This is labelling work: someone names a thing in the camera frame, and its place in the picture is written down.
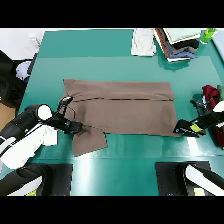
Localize pale folded garment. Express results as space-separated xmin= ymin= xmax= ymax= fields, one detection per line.
xmin=162 ymin=28 xmax=202 ymax=45

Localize white garment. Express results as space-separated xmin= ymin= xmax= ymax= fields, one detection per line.
xmin=130 ymin=28 xmax=157 ymax=57

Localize bright green object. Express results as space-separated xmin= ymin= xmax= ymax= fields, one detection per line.
xmin=199 ymin=28 xmax=218 ymax=45

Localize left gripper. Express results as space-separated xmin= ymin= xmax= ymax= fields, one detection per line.
xmin=61 ymin=119 xmax=85 ymax=135

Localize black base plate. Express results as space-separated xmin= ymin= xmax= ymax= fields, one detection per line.
xmin=42 ymin=163 xmax=74 ymax=197
xmin=154 ymin=161 xmax=188 ymax=197

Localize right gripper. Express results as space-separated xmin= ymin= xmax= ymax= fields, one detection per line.
xmin=174 ymin=118 xmax=201 ymax=138

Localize black garment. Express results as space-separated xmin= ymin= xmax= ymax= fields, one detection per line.
xmin=170 ymin=38 xmax=201 ymax=52

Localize red-brown garment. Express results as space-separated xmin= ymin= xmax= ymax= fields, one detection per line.
xmin=153 ymin=28 xmax=172 ymax=58

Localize red garment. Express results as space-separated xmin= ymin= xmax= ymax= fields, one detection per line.
xmin=201 ymin=84 xmax=224 ymax=148

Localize blue garment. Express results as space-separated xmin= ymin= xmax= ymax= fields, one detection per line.
xmin=165 ymin=45 xmax=198 ymax=60

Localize brown T-shirt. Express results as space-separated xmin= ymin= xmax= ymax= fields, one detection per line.
xmin=59 ymin=78 xmax=176 ymax=158

